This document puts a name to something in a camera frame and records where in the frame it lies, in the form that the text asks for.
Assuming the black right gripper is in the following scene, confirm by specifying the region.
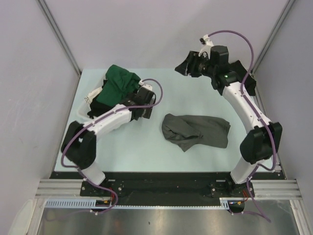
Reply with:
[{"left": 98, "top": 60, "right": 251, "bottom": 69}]
[{"left": 175, "top": 51, "right": 216, "bottom": 78}]

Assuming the grey t-shirt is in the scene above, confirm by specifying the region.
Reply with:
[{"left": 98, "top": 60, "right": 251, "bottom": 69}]
[{"left": 161, "top": 114, "right": 231, "bottom": 152}]

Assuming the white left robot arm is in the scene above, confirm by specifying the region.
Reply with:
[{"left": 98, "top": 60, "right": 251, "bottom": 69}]
[{"left": 61, "top": 85, "right": 156, "bottom": 196}]

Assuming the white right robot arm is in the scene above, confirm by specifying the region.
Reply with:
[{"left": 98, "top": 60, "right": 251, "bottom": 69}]
[{"left": 175, "top": 46, "right": 282, "bottom": 196}]

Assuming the green t-shirt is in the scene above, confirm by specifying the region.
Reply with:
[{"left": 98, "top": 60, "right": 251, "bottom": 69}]
[{"left": 96, "top": 65, "right": 141, "bottom": 107}]

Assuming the black t-shirt in basket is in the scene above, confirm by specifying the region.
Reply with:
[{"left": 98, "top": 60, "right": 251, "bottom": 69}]
[{"left": 88, "top": 94, "right": 113, "bottom": 119}]

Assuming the white printed t-shirt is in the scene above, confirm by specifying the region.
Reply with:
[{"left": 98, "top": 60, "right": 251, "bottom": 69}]
[{"left": 84, "top": 87, "right": 103, "bottom": 105}]

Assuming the white plastic laundry basket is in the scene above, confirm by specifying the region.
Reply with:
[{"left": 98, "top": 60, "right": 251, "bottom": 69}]
[{"left": 76, "top": 77, "right": 106, "bottom": 121}]

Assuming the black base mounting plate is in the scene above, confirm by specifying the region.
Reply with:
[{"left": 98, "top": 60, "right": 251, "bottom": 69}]
[{"left": 50, "top": 171, "right": 286, "bottom": 206}]

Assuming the white slotted cable duct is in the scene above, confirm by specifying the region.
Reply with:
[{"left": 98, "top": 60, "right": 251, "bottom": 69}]
[{"left": 45, "top": 199, "right": 244, "bottom": 210}]

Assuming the aluminium frame rail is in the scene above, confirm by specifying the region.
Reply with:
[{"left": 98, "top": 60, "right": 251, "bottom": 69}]
[{"left": 35, "top": 179, "right": 302, "bottom": 200}]

